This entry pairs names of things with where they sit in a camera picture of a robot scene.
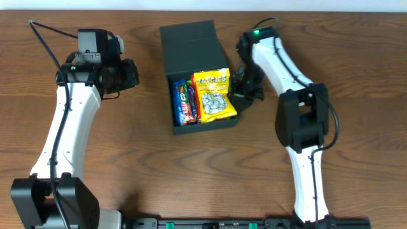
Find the yellow sunflower seed bag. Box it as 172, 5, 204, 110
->
192, 67, 237, 123

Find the purple Dairy Milk bar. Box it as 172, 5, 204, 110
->
187, 89, 198, 120

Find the red KitKat bar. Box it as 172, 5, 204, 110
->
176, 78, 197, 125

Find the blue cookie packet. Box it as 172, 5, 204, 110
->
172, 81, 184, 126

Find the dark green gift box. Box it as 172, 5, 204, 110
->
160, 20, 238, 135

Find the red dried fruit bag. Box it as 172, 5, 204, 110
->
190, 74, 202, 124

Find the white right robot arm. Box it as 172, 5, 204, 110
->
229, 27, 329, 223

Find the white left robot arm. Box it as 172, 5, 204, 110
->
10, 29, 139, 228

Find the black mounting rail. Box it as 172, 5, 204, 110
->
120, 216, 371, 229

